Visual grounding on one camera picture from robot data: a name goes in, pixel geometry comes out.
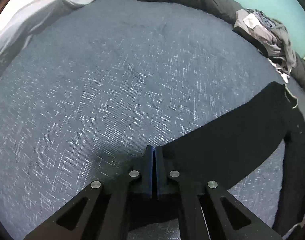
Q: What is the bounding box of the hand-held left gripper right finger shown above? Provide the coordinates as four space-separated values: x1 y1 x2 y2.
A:
155 146 283 240

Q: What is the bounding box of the blue patterned bed sheet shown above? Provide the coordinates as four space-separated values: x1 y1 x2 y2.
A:
0 0 305 240

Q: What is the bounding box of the pile of mixed clothes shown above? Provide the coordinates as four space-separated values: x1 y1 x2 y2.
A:
233 8 297 84

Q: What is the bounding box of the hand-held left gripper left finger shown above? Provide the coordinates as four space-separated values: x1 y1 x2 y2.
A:
24 145 153 240

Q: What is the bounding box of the black sweater with white trim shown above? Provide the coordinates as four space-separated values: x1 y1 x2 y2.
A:
129 81 305 238

